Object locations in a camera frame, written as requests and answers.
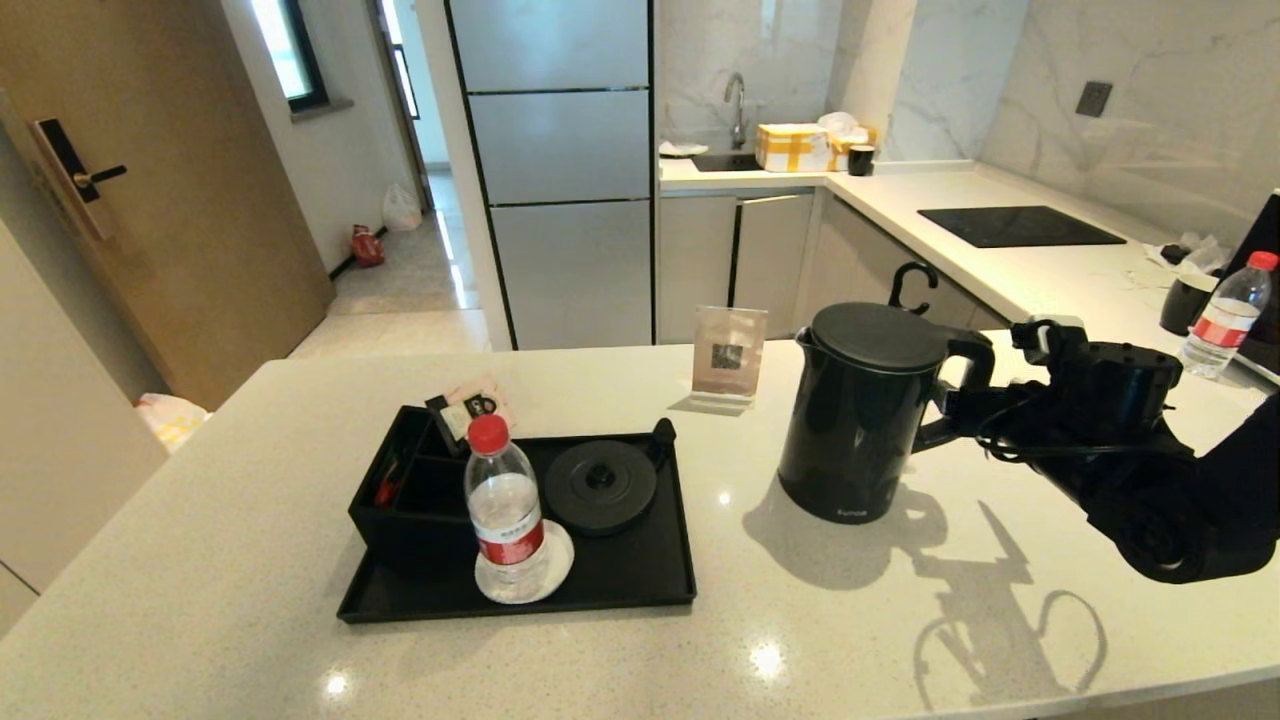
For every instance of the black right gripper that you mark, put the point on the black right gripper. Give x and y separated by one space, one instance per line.
1020 415

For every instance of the black electric kettle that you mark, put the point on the black electric kettle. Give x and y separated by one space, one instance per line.
860 420

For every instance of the black cup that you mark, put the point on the black cup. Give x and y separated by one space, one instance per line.
1182 305
861 160

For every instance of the clear water bottle red cap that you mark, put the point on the clear water bottle red cap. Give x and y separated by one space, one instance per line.
506 510
1225 320

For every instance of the black round kettle base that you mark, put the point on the black round kettle base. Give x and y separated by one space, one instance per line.
600 490

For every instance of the pink tea sachet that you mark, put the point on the pink tea sachet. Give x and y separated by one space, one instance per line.
490 386

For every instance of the black hook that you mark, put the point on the black hook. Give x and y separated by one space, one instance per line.
912 270

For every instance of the black induction cooktop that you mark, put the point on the black induction cooktop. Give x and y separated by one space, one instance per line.
1018 226

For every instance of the crumpled white tissue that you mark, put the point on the crumpled white tissue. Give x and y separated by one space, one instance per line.
1200 253

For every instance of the white kitchen base cabinet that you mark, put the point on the white kitchen base cabinet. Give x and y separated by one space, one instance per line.
770 255

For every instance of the clear acrylic sign holder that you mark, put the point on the clear acrylic sign holder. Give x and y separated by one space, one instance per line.
730 350

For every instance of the yellow white tissue box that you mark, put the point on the yellow white tissue box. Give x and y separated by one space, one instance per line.
792 148

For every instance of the dark kitchen sink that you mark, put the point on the dark kitchen sink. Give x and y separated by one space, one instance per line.
725 162

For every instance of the chrome kitchen faucet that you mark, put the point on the chrome kitchen faucet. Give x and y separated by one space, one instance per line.
737 96

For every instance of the white cloth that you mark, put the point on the white cloth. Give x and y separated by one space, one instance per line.
682 148

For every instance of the black rectangular serving tray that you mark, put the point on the black rectangular serving tray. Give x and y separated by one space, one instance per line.
620 585

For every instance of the white round paper coaster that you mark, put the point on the white round paper coaster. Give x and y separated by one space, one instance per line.
558 565

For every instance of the silver refrigerator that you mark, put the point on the silver refrigerator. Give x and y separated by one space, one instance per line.
560 150

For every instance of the black compartment organizer box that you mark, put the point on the black compartment organizer box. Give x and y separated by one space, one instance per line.
420 525

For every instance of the red sachet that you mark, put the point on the red sachet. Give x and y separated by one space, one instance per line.
390 488

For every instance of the red bag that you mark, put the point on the red bag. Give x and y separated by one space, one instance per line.
368 246

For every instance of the black framed window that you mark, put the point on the black framed window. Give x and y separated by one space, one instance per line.
305 60

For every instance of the yellow white plastic bag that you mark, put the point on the yellow white plastic bag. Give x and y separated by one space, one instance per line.
172 423

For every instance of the brown wooden door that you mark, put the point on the brown wooden door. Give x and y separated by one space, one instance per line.
180 200

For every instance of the beige cabinet panel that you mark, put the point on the beige cabinet panel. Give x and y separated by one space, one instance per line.
60 450

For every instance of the black gold door lock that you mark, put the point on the black gold door lock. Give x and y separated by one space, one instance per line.
62 160

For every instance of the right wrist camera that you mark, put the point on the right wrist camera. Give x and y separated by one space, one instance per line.
1045 340

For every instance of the dark grey wall socket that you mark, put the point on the dark grey wall socket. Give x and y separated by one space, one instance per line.
1093 99

